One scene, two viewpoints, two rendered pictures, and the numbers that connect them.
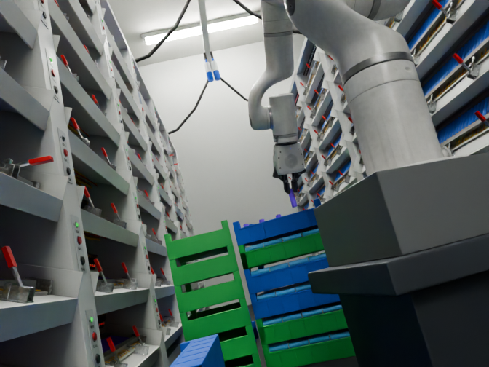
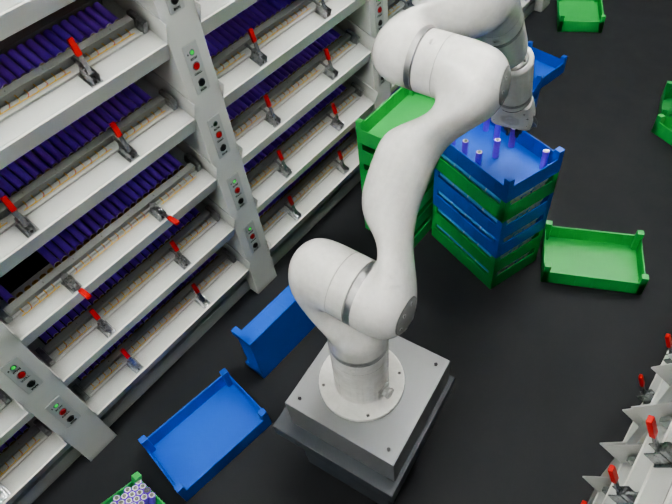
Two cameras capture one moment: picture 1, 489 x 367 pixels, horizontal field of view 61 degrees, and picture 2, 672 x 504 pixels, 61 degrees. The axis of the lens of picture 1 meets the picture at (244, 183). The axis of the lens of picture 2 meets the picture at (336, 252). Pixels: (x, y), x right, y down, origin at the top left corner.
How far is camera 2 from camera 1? 1.45 m
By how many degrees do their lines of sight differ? 76
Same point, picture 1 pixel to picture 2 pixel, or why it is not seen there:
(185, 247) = (371, 141)
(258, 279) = (442, 184)
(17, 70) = (165, 71)
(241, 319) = not seen: hidden behind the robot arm
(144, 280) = (371, 94)
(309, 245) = (486, 203)
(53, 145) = (203, 143)
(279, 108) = not seen: hidden behind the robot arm
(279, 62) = not seen: hidden behind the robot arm
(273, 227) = (465, 163)
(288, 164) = (505, 120)
